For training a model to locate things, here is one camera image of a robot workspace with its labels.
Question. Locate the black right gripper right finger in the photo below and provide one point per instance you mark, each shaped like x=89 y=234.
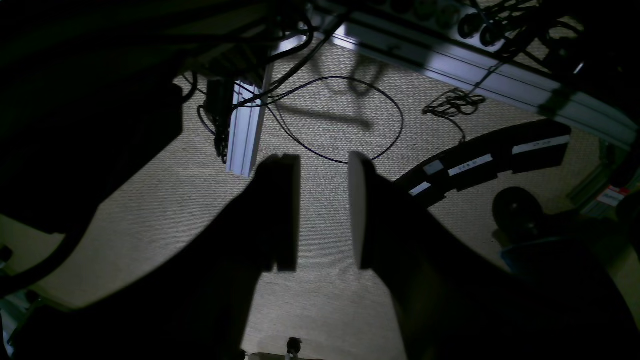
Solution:
x=385 y=221

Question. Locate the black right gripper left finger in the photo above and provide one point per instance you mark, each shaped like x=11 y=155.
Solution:
x=262 y=223

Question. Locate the black caster wheel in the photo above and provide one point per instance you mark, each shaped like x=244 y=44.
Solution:
x=518 y=214

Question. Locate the aluminium frame post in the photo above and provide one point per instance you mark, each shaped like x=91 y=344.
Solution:
x=246 y=124

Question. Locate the black curved labelled bracket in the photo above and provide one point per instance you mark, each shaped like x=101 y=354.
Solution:
x=523 y=148

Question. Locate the aluminium frame rail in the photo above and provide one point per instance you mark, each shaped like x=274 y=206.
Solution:
x=424 y=35

